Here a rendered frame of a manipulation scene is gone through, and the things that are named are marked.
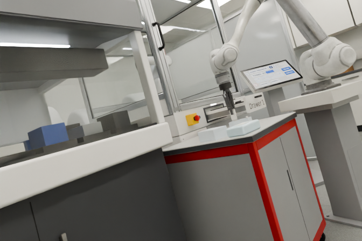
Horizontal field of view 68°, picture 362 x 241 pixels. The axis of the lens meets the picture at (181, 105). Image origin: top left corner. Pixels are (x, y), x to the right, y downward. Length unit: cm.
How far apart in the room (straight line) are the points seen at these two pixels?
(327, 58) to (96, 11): 124
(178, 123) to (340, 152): 101
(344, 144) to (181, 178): 103
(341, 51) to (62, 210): 152
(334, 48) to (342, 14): 331
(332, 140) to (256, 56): 199
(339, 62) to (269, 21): 200
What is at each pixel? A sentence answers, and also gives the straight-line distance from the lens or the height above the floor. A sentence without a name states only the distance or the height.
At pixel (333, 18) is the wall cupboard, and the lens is 506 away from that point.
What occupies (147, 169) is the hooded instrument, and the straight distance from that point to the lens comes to 124.
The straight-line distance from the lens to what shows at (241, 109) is 181.
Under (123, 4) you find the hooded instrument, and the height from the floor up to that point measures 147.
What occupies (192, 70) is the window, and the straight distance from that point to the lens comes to 199.
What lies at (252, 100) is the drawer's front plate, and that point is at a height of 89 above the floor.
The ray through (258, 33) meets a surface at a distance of 365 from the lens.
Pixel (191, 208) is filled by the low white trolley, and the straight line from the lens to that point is 147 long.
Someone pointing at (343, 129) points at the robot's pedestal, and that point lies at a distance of 193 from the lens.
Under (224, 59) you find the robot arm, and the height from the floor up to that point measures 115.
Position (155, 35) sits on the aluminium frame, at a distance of 180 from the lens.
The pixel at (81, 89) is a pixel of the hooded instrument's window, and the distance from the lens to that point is 104.
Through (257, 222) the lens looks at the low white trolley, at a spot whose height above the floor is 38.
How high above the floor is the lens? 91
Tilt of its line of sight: 2 degrees up
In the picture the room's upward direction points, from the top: 15 degrees counter-clockwise
